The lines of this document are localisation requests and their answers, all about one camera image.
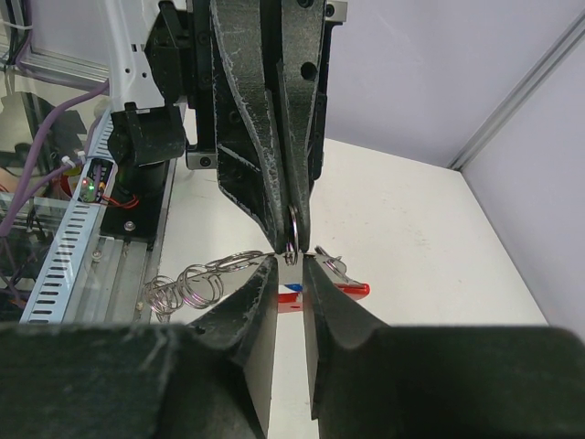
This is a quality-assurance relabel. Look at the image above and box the left aluminium frame post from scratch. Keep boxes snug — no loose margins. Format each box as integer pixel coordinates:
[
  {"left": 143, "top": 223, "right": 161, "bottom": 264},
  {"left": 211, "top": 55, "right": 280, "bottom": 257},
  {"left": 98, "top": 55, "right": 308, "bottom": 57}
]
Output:
[{"left": 447, "top": 11, "right": 584, "bottom": 172}]

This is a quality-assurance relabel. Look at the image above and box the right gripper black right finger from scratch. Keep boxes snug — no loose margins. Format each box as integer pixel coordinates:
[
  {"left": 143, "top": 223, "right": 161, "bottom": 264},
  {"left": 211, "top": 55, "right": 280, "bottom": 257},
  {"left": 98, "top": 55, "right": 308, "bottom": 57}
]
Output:
[{"left": 303, "top": 258, "right": 584, "bottom": 438}]

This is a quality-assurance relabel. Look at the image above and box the white slotted cable duct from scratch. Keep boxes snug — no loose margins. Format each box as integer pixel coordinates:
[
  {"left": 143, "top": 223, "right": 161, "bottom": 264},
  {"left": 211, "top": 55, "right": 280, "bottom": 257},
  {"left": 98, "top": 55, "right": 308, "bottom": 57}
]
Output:
[{"left": 20, "top": 112, "right": 112, "bottom": 325}]

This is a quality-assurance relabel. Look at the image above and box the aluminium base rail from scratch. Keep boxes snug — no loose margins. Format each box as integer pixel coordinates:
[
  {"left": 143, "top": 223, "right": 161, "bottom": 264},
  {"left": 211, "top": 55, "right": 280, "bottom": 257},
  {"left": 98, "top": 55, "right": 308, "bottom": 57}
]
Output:
[{"left": 0, "top": 45, "right": 179, "bottom": 325}]

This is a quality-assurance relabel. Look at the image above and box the red handled keyring holder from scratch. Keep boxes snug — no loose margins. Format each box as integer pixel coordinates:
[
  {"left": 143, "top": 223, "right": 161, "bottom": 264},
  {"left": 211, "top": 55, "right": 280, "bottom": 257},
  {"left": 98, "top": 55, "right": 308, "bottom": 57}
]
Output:
[{"left": 144, "top": 203, "right": 371, "bottom": 325}]

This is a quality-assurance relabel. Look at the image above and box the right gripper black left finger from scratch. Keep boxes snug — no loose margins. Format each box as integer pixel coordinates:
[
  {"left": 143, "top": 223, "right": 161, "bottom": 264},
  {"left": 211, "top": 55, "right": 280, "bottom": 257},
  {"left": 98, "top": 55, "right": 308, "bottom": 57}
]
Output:
[{"left": 0, "top": 254, "right": 281, "bottom": 439}]

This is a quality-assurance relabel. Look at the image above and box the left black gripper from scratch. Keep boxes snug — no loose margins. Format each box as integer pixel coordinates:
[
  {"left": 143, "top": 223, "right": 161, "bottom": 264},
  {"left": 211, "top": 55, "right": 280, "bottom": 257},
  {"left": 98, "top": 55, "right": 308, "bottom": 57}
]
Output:
[{"left": 186, "top": 1, "right": 347, "bottom": 252}]

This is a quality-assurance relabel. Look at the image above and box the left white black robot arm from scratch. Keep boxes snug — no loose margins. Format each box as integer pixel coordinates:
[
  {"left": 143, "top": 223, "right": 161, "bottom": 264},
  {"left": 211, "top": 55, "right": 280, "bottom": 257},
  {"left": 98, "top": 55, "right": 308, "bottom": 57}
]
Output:
[{"left": 100, "top": 1, "right": 347, "bottom": 254}]

